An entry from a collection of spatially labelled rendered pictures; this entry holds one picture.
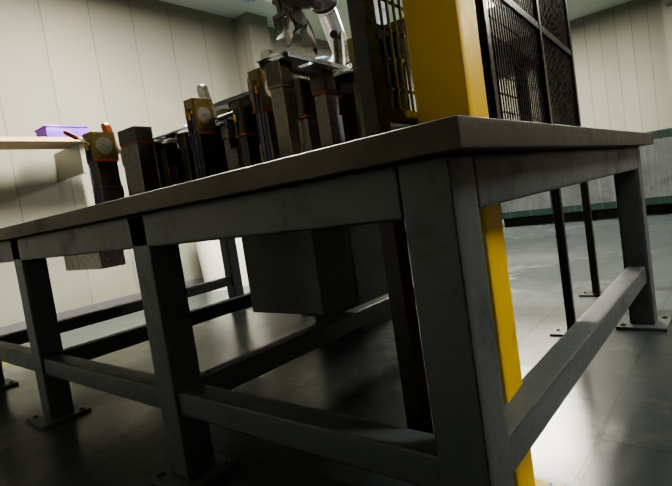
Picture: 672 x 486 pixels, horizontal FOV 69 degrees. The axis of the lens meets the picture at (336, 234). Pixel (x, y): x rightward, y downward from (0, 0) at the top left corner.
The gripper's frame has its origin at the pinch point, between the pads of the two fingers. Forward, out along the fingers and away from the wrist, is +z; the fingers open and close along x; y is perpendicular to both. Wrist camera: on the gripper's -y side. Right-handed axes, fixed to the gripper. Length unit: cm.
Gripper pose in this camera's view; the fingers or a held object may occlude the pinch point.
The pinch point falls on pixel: (304, 50)
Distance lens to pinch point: 169.4
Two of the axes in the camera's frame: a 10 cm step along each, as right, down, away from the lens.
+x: -5.8, 1.4, -8.1
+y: -7.8, 1.9, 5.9
